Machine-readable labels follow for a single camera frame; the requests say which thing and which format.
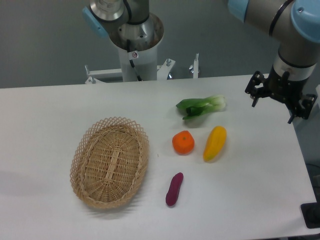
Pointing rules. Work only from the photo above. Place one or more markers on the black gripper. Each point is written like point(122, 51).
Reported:
point(282, 89)

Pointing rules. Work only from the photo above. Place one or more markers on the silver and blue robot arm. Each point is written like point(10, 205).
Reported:
point(294, 23)

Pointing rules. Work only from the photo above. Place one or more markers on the purple sweet potato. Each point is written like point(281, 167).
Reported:
point(172, 194)

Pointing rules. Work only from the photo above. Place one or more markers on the yellow mango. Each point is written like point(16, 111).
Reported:
point(215, 143)

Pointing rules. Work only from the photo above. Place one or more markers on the green bok choy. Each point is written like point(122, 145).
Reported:
point(196, 107)

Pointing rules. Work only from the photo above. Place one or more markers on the orange tangerine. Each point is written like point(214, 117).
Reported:
point(183, 142)

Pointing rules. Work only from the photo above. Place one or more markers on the black device at table edge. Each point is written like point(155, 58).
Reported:
point(311, 214)

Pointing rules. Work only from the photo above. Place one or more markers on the oval wicker basket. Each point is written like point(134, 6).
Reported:
point(110, 163)

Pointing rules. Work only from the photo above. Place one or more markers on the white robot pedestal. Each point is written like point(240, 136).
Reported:
point(137, 46)

